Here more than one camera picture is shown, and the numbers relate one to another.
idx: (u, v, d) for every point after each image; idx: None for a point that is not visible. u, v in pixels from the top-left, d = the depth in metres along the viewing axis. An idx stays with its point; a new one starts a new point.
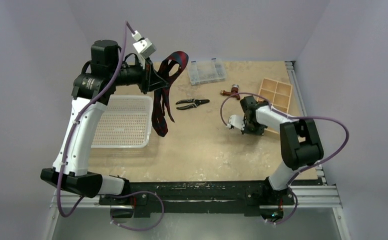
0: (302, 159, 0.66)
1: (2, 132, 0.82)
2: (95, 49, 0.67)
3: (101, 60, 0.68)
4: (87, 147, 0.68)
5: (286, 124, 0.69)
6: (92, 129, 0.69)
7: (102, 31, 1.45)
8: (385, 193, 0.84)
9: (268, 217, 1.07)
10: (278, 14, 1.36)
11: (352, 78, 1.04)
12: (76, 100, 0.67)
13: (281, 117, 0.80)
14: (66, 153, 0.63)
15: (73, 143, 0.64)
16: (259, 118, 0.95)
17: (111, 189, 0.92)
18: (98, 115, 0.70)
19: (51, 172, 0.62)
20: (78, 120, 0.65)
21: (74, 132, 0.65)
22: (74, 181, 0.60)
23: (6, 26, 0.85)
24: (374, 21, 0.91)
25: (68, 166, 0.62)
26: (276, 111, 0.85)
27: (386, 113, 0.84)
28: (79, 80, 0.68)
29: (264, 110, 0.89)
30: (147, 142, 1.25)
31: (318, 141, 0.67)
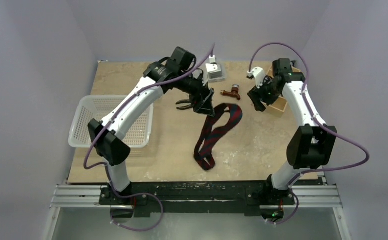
0: (303, 162, 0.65)
1: (3, 135, 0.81)
2: (179, 51, 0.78)
3: (178, 59, 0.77)
4: (133, 120, 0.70)
5: (304, 129, 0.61)
6: (145, 106, 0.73)
7: (99, 30, 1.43)
8: (386, 195, 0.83)
9: (268, 217, 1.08)
10: (280, 13, 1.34)
11: (352, 80, 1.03)
12: (145, 78, 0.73)
13: (305, 112, 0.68)
14: (117, 114, 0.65)
15: (127, 108, 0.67)
16: (285, 95, 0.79)
17: (120, 180, 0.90)
18: (154, 97, 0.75)
19: (97, 123, 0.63)
20: (139, 93, 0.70)
21: (132, 100, 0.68)
22: (111, 139, 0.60)
23: (7, 28, 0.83)
24: (375, 23, 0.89)
25: (113, 124, 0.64)
26: (305, 98, 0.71)
27: (387, 114, 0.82)
28: (154, 65, 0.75)
29: (293, 89, 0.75)
30: (146, 142, 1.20)
31: (329, 153, 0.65)
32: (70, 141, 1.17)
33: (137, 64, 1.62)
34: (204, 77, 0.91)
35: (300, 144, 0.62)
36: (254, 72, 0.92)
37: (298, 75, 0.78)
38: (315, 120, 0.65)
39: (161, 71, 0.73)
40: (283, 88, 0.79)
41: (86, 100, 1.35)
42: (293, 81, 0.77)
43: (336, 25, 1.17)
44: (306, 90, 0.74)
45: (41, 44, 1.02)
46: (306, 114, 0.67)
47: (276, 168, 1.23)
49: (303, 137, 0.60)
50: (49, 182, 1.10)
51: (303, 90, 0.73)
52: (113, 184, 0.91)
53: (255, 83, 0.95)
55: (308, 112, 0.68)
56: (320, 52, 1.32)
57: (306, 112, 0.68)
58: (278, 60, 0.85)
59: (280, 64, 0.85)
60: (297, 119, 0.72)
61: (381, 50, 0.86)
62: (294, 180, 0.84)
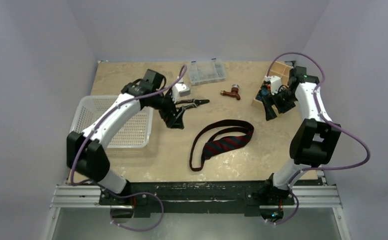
0: (304, 157, 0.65)
1: (3, 134, 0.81)
2: (151, 71, 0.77)
3: (151, 79, 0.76)
4: (114, 132, 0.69)
5: (309, 122, 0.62)
6: (125, 118, 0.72)
7: (100, 30, 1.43)
8: (385, 194, 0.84)
9: (268, 217, 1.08)
10: (279, 14, 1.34)
11: (352, 79, 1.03)
12: (123, 94, 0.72)
13: (313, 108, 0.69)
14: (99, 125, 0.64)
15: (109, 119, 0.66)
16: (297, 94, 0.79)
17: (114, 184, 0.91)
18: (135, 110, 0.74)
19: (77, 135, 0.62)
20: (120, 105, 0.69)
21: (114, 112, 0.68)
22: (95, 147, 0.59)
23: (7, 28, 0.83)
24: (374, 23, 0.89)
25: (96, 134, 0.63)
26: (316, 97, 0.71)
27: (387, 113, 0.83)
28: (130, 84, 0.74)
29: (305, 88, 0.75)
30: (146, 142, 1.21)
31: (332, 151, 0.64)
32: None
33: (137, 64, 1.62)
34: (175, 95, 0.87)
35: (303, 137, 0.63)
36: (271, 78, 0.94)
37: (313, 80, 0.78)
38: (321, 116, 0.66)
39: (135, 90, 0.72)
40: (295, 91, 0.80)
41: (86, 100, 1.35)
42: (306, 82, 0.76)
43: (336, 25, 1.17)
44: (319, 92, 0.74)
45: (41, 44, 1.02)
46: (313, 110, 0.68)
47: (276, 168, 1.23)
49: (306, 129, 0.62)
50: (49, 182, 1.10)
51: (315, 90, 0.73)
52: (110, 188, 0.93)
53: (272, 90, 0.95)
55: (316, 109, 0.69)
56: (320, 52, 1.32)
57: (314, 109, 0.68)
58: (295, 67, 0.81)
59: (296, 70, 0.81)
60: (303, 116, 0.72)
61: (381, 50, 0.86)
62: (294, 177, 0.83)
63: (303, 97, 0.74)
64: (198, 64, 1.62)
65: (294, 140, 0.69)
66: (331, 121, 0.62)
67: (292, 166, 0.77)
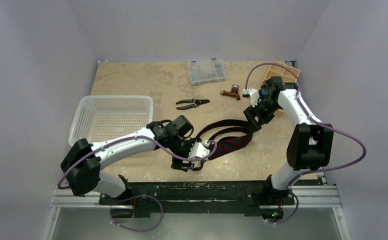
0: (304, 162, 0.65)
1: (2, 134, 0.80)
2: (183, 118, 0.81)
3: (180, 124, 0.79)
4: (117, 158, 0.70)
5: (302, 127, 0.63)
6: (134, 151, 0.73)
7: (100, 30, 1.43)
8: (385, 194, 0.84)
9: (268, 217, 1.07)
10: (280, 14, 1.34)
11: (352, 79, 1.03)
12: (147, 129, 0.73)
13: (301, 113, 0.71)
14: (109, 145, 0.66)
15: (120, 145, 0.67)
16: (281, 103, 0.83)
17: (110, 190, 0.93)
18: (149, 148, 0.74)
19: (85, 145, 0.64)
20: (137, 137, 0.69)
21: (128, 141, 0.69)
22: (91, 165, 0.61)
23: (7, 28, 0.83)
24: (374, 22, 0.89)
25: (101, 152, 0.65)
26: (300, 102, 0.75)
27: (387, 113, 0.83)
28: (157, 122, 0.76)
29: (287, 95, 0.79)
30: None
31: (328, 152, 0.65)
32: (70, 141, 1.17)
33: (137, 64, 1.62)
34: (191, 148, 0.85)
35: (299, 142, 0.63)
36: (249, 92, 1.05)
37: (292, 86, 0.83)
38: (311, 119, 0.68)
39: (160, 131, 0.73)
40: (278, 100, 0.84)
41: (86, 100, 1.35)
42: (286, 89, 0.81)
43: (336, 25, 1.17)
44: (300, 96, 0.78)
45: (40, 43, 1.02)
46: (301, 114, 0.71)
47: (276, 168, 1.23)
49: (300, 134, 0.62)
50: (49, 182, 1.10)
51: (297, 95, 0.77)
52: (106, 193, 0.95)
53: (252, 102, 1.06)
55: (304, 113, 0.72)
56: (320, 51, 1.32)
57: (302, 113, 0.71)
58: (271, 77, 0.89)
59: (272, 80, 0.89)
60: (294, 121, 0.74)
61: (381, 49, 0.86)
62: (294, 181, 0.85)
63: (287, 104, 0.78)
64: (198, 64, 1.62)
65: (289, 146, 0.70)
66: (321, 122, 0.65)
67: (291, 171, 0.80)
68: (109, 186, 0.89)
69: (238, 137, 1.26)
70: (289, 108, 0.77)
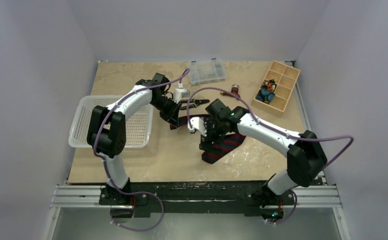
0: (315, 174, 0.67)
1: (2, 135, 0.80)
2: (158, 74, 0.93)
3: (159, 79, 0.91)
4: (130, 113, 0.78)
5: (293, 150, 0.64)
6: (139, 105, 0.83)
7: (100, 30, 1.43)
8: (385, 193, 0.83)
9: (268, 217, 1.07)
10: (279, 14, 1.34)
11: (352, 79, 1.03)
12: (138, 85, 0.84)
13: (277, 135, 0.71)
14: (120, 103, 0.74)
15: (128, 100, 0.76)
16: (244, 132, 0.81)
17: (119, 175, 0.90)
18: (147, 99, 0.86)
19: (101, 109, 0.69)
20: (137, 91, 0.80)
21: (131, 96, 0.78)
22: (119, 118, 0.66)
23: (6, 29, 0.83)
24: (374, 22, 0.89)
25: (119, 108, 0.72)
26: (265, 125, 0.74)
27: (386, 113, 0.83)
28: (141, 80, 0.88)
29: (247, 124, 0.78)
30: (146, 142, 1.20)
31: (322, 153, 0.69)
32: (70, 141, 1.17)
33: (137, 64, 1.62)
34: (176, 98, 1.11)
35: (303, 163, 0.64)
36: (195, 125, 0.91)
37: (240, 110, 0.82)
38: (291, 137, 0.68)
39: (148, 83, 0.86)
40: (241, 131, 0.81)
41: (86, 100, 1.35)
42: (241, 119, 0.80)
43: (336, 25, 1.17)
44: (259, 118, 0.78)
45: (40, 44, 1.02)
46: (278, 135, 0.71)
47: (276, 168, 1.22)
49: (297, 158, 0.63)
50: (49, 183, 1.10)
51: (257, 120, 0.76)
52: (113, 181, 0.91)
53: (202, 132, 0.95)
55: (279, 134, 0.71)
56: (320, 52, 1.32)
57: (279, 135, 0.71)
58: (212, 104, 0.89)
59: (215, 107, 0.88)
60: (274, 145, 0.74)
61: (381, 51, 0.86)
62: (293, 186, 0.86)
63: (255, 132, 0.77)
64: (198, 64, 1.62)
65: (287, 169, 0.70)
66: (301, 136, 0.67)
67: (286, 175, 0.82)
68: (120, 166, 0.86)
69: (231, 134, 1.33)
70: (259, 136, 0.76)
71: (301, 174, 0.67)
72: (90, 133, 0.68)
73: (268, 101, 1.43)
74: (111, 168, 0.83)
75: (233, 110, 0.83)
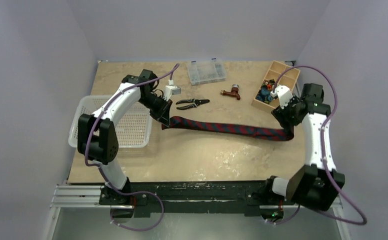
0: (302, 200, 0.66)
1: (2, 134, 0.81)
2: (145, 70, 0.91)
3: (147, 75, 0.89)
4: (120, 114, 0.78)
5: (311, 169, 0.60)
6: (127, 106, 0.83)
7: (100, 30, 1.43)
8: (386, 194, 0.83)
9: (268, 217, 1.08)
10: (279, 14, 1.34)
11: (352, 79, 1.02)
12: (124, 84, 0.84)
13: (317, 150, 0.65)
14: (107, 107, 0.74)
15: (115, 103, 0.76)
16: (303, 121, 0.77)
17: (118, 175, 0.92)
18: (135, 98, 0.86)
19: (87, 117, 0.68)
20: (123, 91, 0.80)
21: (118, 98, 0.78)
22: (107, 125, 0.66)
23: (6, 29, 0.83)
24: (374, 22, 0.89)
25: (106, 114, 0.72)
26: (322, 137, 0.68)
27: (387, 113, 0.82)
28: (129, 76, 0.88)
29: (313, 121, 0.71)
30: (146, 142, 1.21)
31: (330, 201, 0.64)
32: (70, 141, 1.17)
33: (137, 64, 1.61)
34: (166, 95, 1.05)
35: (302, 183, 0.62)
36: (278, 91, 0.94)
37: (323, 109, 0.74)
38: (323, 162, 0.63)
39: (134, 80, 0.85)
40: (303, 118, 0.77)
41: (86, 100, 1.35)
42: (315, 113, 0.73)
43: (336, 25, 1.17)
44: (327, 128, 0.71)
45: (40, 44, 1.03)
46: (316, 155, 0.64)
47: (276, 168, 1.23)
49: (305, 177, 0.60)
50: (49, 182, 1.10)
51: (322, 128, 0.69)
52: (112, 184, 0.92)
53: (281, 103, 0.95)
55: (320, 150, 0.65)
56: (320, 51, 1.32)
57: (317, 151, 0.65)
58: (311, 84, 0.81)
59: (311, 89, 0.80)
60: (306, 154, 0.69)
61: (380, 51, 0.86)
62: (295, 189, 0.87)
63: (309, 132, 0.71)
64: (198, 64, 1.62)
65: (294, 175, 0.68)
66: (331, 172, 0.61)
67: None
68: (116, 168, 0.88)
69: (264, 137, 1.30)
70: (308, 136, 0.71)
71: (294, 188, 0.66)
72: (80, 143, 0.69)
73: (268, 101, 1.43)
74: (108, 173, 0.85)
75: (319, 103, 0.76)
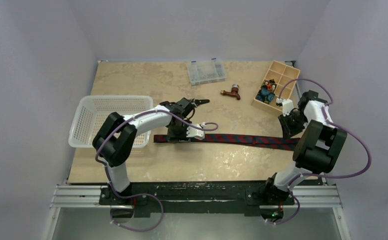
0: (307, 159, 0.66)
1: (2, 134, 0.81)
2: (184, 100, 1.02)
3: (184, 104, 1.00)
4: (142, 130, 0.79)
5: (316, 124, 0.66)
6: (154, 125, 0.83)
7: (99, 30, 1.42)
8: (386, 193, 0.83)
9: (268, 217, 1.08)
10: (279, 14, 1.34)
11: (352, 79, 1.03)
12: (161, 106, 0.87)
13: (320, 117, 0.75)
14: (138, 116, 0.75)
15: (146, 116, 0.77)
16: (306, 111, 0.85)
17: (119, 180, 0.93)
18: (163, 122, 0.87)
19: (116, 116, 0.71)
20: (158, 111, 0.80)
21: (151, 113, 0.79)
22: (129, 131, 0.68)
23: (6, 28, 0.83)
24: (375, 22, 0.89)
25: (134, 122, 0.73)
26: (324, 111, 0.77)
27: (386, 114, 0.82)
28: (167, 101, 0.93)
29: (314, 103, 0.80)
30: (146, 142, 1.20)
31: (335, 156, 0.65)
32: (70, 141, 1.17)
33: (137, 64, 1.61)
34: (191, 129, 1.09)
35: (308, 135, 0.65)
36: (283, 101, 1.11)
37: (322, 101, 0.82)
38: (329, 122, 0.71)
39: (172, 107, 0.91)
40: (306, 108, 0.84)
41: (86, 100, 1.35)
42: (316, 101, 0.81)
43: (336, 25, 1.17)
44: (326, 107, 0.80)
45: (40, 44, 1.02)
46: (321, 118, 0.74)
47: (276, 168, 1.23)
49: (310, 129, 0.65)
50: (49, 183, 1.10)
51: (324, 107, 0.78)
52: (112, 184, 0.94)
53: (284, 111, 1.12)
55: (323, 117, 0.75)
56: (321, 51, 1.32)
57: (321, 117, 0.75)
58: (308, 92, 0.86)
59: (308, 95, 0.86)
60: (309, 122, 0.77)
61: (380, 51, 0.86)
62: (294, 180, 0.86)
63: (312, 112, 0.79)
64: (198, 64, 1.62)
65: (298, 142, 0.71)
66: (338, 126, 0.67)
67: (293, 170, 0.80)
68: (123, 172, 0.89)
69: (261, 145, 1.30)
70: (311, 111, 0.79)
71: (300, 146, 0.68)
72: (97, 136, 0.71)
73: (268, 101, 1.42)
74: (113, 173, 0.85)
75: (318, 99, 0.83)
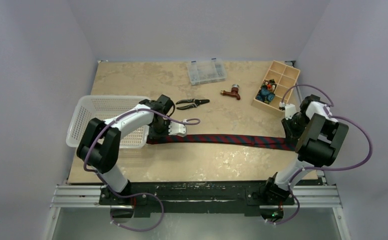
0: (310, 152, 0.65)
1: (2, 134, 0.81)
2: (164, 97, 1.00)
3: (164, 101, 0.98)
4: (126, 131, 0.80)
5: (318, 118, 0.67)
6: (137, 124, 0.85)
7: (100, 30, 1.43)
8: (385, 193, 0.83)
9: (268, 217, 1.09)
10: (279, 15, 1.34)
11: (352, 79, 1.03)
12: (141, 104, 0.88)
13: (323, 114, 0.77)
14: (119, 118, 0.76)
15: (128, 117, 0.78)
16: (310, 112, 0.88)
17: (116, 180, 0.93)
18: (146, 120, 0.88)
19: (97, 122, 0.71)
20: (139, 109, 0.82)
21: (132, 113, 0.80)
22: (114, 133, 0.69)
23: (6, 29, 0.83)
24: (374, 22, 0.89)
25: (117, 124, 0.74)
26: (326, 110, 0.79)
27: (386, 114, 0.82)
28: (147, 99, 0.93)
29: (317, 104, 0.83)
30: (144, 142, 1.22)
31: (336, 149, 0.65)
32: (68, 141, 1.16)
33: (137, 64, 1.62)
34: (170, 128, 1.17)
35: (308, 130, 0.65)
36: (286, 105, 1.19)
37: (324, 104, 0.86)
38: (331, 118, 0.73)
39: (152, 104, 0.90)
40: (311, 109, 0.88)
41: (85, 100, 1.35)
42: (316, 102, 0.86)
43: (335, 25, 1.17)
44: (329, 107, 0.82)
45: (40, 44, 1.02)
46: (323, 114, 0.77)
47: (276, 168, 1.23)
49: (314, 120, 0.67)
50: (49, 183, 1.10)
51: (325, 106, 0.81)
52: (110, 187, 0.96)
53: (286, 115, 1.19)
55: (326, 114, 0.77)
56: (321, 51, 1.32)
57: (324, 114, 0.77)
58: (311, 96, 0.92)
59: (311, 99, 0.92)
60: None
61: (380, 51, 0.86)
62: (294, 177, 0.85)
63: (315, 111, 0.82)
64: (198, 64, 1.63)
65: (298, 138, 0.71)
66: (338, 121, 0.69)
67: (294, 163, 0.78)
68: (116, 175, 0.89)
69: (261, 146, 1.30)
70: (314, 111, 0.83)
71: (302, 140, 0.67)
72: (81, 145, 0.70)
73: (268, 101, 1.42)
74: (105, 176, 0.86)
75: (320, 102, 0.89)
